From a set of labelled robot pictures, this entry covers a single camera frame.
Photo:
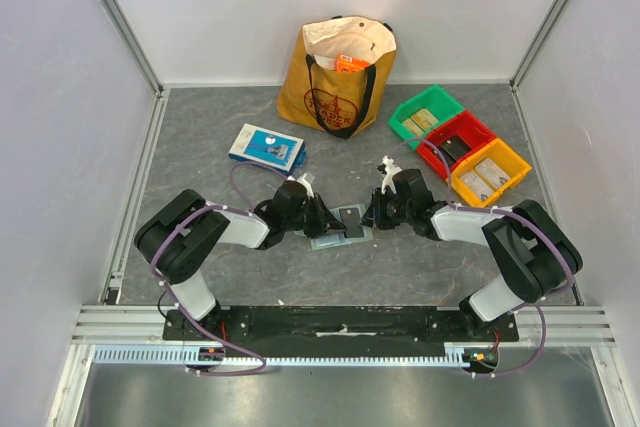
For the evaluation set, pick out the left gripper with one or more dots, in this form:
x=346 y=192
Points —
x=324 y=222

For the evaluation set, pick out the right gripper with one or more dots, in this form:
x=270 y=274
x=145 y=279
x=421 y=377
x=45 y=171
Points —
x=383 y=210

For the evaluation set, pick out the green card holder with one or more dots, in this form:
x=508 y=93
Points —
x=331 y=241

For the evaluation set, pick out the black credit card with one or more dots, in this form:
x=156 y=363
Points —
x=350 y=216

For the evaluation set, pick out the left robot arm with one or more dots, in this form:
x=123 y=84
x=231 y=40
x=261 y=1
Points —
x=179 y=238

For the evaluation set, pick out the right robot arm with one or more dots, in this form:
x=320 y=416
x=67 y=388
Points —
x=534 y=256

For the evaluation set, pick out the black card in red bin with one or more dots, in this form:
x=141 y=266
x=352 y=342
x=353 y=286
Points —
x=453 y=150

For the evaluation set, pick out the gold card in green bin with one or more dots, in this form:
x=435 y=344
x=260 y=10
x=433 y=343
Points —
x=425 y=119

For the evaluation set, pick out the silver card in yellow bin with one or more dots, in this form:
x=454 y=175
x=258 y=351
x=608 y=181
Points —
x=492 y=173

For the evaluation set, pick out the red plastic bin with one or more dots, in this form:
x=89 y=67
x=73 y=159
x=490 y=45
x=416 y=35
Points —
x=468 y=128

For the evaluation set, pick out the blue white product box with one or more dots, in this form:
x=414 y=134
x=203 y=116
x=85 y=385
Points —
x=282 y=152

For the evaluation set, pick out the green plastic bin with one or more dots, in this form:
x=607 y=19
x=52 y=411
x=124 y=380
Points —
x=438 y=101

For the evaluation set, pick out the yellow plastic bin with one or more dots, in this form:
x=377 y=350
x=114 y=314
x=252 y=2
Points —
x=503 y=155

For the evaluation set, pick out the brown tote bag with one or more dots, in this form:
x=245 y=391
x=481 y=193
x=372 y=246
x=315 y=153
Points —
x=315 y=95

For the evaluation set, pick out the orange box in bag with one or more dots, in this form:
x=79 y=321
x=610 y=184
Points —
x=348 y=64

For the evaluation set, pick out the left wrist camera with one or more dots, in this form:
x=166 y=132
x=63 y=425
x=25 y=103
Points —
x=306 y=180

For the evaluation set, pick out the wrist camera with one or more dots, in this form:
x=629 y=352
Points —
x=388 y=169
x=306 y=180

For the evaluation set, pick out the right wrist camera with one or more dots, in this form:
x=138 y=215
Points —
x=388 y=169

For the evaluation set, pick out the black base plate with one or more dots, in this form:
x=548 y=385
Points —
x=241 y=324

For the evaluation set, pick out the slotted cable duct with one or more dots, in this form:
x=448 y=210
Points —
x=196 y=356

